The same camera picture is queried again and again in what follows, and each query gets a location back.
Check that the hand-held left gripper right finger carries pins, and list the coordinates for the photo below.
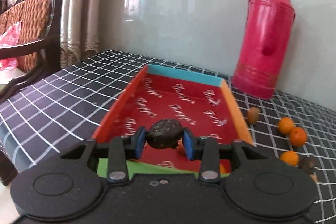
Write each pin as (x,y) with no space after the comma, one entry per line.
(189,145)

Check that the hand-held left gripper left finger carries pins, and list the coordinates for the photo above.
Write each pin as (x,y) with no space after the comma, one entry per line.
(140,144)

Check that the dark brown round fruit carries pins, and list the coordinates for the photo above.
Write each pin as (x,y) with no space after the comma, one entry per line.
(163,133)
(307,163)

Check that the colourful cardboard box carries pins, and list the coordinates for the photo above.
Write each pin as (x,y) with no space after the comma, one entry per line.
(168,100)

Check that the brown oval fruit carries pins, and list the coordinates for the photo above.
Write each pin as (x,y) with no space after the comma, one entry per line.
(253,115)

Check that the black white checkered tablecloth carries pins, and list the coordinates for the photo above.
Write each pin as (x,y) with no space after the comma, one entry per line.
(65,98)

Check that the red thermos flask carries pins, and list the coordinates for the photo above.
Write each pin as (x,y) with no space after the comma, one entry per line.
(262,40)

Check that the white seat cushion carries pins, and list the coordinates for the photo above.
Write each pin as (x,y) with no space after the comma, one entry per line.
(9,76)

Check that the beige lace curtain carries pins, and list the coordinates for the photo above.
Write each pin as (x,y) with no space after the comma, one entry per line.
(84,3)

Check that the wooden rattan sofa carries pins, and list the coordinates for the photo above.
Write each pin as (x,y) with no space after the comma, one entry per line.
(31,16)

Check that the pink checkered cloth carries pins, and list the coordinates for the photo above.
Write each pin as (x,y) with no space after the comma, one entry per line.
(9,35)

